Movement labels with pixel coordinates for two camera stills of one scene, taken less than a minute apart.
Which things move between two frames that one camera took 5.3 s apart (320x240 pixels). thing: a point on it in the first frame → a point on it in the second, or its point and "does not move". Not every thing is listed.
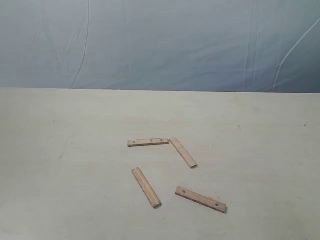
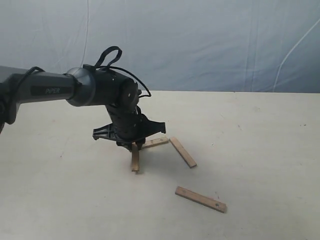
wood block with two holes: [201, 200] does not move
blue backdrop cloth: [227, 46] does not move
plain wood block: [150, 194] → [135, 157]
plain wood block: [191, 162] does not move
